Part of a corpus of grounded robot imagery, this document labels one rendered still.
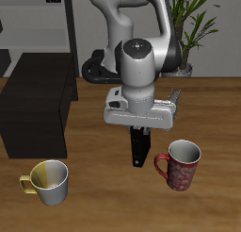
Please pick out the flat black base plate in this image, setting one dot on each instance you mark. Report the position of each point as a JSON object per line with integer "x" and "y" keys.
{"x": 91, "y": 73}

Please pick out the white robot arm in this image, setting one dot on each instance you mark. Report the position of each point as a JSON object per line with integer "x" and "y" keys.
{"x": 138, "y": 69}

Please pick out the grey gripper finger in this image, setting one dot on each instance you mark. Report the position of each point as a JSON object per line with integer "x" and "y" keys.
{"x": 129, "y": 128}
{"x": 146, "y": 131}

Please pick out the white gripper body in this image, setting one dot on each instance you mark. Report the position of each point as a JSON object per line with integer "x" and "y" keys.
{"x": 141, "y": 118}

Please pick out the red patterned mug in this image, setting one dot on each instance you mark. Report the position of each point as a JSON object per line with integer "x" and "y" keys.
{"x": 182, "y": 171}

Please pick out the dark brown desk caddy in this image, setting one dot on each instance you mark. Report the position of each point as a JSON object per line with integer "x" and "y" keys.
{"x": 34, "y": 103}

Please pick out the yellow and white mug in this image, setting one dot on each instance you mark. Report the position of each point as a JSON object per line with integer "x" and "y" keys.
{"x": 51, "y": 185}

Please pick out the green pot plant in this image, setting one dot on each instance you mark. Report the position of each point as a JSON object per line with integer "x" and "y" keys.
{"x": 185, "y": 28}

